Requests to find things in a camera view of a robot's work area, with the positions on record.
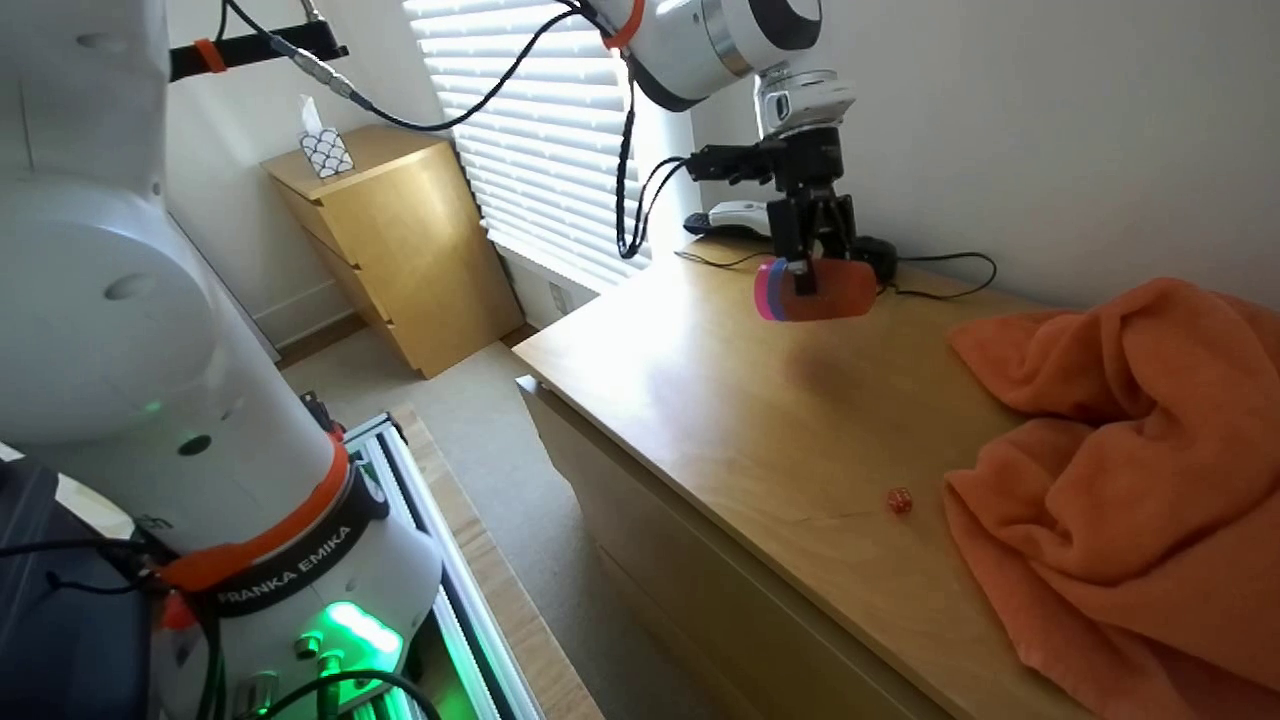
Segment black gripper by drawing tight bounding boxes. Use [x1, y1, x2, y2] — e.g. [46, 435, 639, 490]
[765, 181, 862, 298]

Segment purple plastic cup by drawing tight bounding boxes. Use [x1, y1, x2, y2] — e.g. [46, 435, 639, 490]
[761, 256, 793, 324]

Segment orange plastic cup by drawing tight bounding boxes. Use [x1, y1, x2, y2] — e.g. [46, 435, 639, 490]
[775, 253, 885, 326]

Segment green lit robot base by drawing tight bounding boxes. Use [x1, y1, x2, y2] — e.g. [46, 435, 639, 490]
[217, 595, 443, 720]

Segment black computer mouse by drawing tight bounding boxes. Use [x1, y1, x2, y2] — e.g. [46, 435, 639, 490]
[854, 235, 905, 288]

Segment white remote device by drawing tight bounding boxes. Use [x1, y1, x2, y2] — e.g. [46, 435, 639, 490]
[700, 197, 775, 238]

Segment black flat device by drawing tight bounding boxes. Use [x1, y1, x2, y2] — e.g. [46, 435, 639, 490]
[681, 206, 779, 247]

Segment light wooden dresser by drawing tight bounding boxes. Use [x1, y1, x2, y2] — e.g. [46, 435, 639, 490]
[513, 235, 1114, 720]

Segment white window blinds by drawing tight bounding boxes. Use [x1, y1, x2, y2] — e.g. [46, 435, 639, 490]
[403, 0, 695, 296]

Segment orange towel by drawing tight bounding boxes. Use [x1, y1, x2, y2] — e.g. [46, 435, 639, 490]
[939, 275, 1280, 720]

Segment small wooden cabinet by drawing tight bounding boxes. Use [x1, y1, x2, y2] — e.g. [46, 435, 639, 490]
[260, 123, 527, 381]

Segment patterned tissue box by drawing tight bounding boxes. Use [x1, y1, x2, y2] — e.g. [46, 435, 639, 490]
[296, 91, 361, 181]

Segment dark base cover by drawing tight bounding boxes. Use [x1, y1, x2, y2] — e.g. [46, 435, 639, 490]
[0, 470, 156, 720]

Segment black mouse cable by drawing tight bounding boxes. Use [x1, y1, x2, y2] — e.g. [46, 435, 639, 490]
[875, 247, 1000, 304]

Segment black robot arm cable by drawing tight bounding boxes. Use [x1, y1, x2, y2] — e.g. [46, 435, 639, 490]
[217, 0, 695, 262]

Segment aluminium frame rail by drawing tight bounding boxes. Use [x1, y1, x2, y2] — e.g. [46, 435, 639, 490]
[338, 411, 545, 720]

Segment black camera boom stand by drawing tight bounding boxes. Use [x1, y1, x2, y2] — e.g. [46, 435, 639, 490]
[170, 14, 354, 78]

